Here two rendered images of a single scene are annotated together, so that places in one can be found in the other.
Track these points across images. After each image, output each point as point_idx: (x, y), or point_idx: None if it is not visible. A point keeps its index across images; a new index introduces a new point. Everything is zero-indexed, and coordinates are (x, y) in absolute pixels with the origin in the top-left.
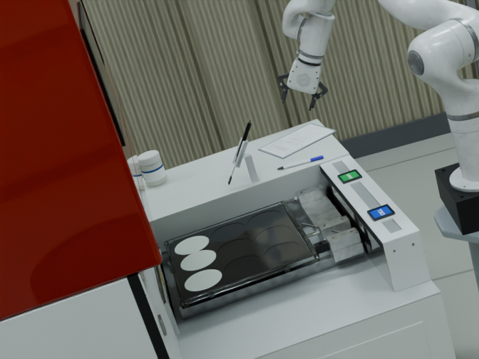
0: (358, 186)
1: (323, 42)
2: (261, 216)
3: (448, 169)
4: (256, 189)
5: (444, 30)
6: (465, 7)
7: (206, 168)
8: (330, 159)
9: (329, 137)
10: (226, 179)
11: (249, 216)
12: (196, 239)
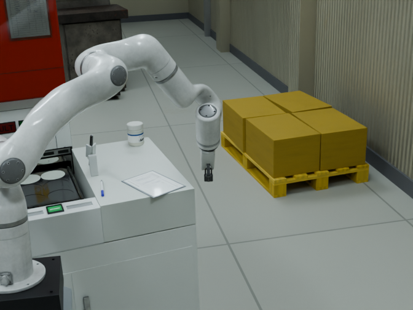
0: (37, 214)
1: (199, 133)
2: (67, 193)
3: (50, 261)
4: (85, 179)
5: None
6: (8, 140)
7: (139, 156)
8: (97, 199)
9: (144, 196)
10: (110, 165)
11: (71, 189)
12: (59, 175)
